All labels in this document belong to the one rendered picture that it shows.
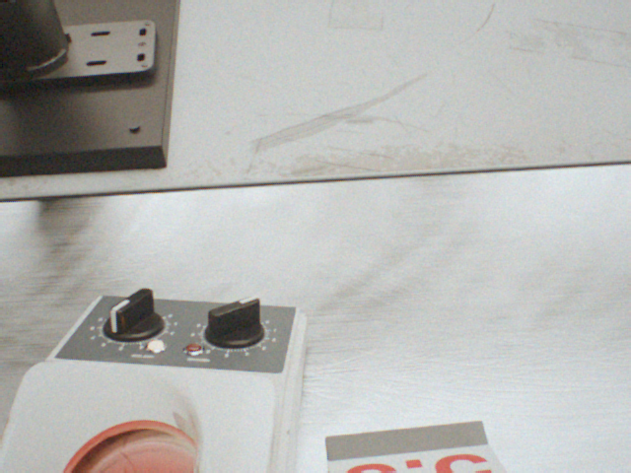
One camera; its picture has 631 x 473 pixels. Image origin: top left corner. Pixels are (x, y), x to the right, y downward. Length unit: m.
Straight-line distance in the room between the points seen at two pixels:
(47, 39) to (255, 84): 0.16
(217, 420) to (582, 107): 0.41
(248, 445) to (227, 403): 0.02
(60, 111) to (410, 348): 0.32
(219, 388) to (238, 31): 0.41
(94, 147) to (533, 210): 0.32
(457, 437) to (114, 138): 0.32
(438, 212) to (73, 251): 0.25
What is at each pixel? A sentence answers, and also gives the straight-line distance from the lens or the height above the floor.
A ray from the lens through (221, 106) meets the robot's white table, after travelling 0.59.
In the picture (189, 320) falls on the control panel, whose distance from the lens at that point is 0.41.
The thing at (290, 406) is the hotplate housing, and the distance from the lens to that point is 0.35.
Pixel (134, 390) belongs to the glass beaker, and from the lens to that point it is 0.27.
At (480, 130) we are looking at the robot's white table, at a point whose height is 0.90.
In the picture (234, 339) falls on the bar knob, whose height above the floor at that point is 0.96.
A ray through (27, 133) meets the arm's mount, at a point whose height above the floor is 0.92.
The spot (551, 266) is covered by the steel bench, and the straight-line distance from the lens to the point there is 0.50.
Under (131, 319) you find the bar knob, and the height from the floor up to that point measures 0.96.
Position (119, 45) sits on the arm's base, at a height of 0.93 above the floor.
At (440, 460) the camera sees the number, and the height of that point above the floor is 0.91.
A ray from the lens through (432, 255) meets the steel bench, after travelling 0.49.
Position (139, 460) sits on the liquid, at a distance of 0.29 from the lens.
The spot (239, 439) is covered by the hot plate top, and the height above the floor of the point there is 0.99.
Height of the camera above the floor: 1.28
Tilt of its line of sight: 51 degrees down
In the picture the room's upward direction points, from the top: 1 degrees counter-clockwise
